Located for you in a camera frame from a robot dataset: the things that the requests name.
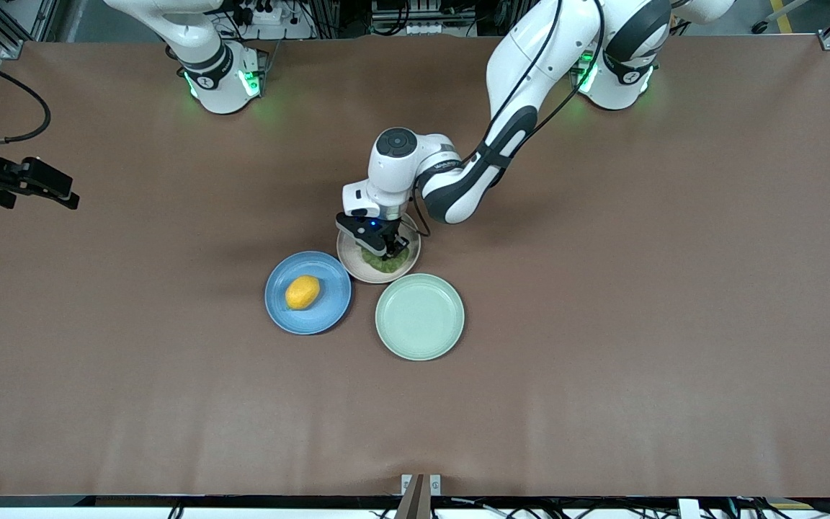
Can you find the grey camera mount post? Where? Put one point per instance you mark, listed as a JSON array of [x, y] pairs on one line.
[[415, 504]]

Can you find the silver mount bracket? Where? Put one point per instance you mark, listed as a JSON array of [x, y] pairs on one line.
[[436, 484]]

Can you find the yellow lemon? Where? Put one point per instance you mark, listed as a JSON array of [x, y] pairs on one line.
[[302, 292]]

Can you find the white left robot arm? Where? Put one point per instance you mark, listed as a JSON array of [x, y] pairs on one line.
[[530, 58]]

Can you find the pale green plate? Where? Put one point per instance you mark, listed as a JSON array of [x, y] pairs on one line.
[[419, 317]]

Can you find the blue plate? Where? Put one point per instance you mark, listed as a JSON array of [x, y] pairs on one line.
[[328, 310]]

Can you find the beige plate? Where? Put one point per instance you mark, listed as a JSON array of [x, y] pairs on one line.
[[349, 254]]

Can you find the white power strip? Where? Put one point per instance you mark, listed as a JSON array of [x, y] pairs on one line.
[[267, 16]]

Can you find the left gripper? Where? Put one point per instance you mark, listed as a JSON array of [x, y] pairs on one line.
[[394, 238]]

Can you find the green lettuce leaf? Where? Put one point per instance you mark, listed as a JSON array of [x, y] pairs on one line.
[[379, 264]]

